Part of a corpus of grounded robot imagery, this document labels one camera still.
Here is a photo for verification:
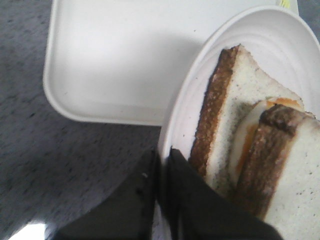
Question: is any white oval plate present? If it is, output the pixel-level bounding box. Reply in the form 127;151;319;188
152;5;320;240

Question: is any bread slice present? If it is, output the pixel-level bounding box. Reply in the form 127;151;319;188
232;104;320;240
189;44;305;198

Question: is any fried egg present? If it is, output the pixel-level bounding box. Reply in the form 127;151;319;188
228;97;305;186

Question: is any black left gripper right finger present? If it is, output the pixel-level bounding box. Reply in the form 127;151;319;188
162;148;282;240

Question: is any yellow-green small utensil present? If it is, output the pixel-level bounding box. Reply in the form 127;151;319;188
276;0;291;9

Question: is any white rectangular tray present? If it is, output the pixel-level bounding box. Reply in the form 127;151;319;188
43;0;302;126

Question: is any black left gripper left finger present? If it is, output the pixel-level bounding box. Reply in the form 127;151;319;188
53;150;157;240

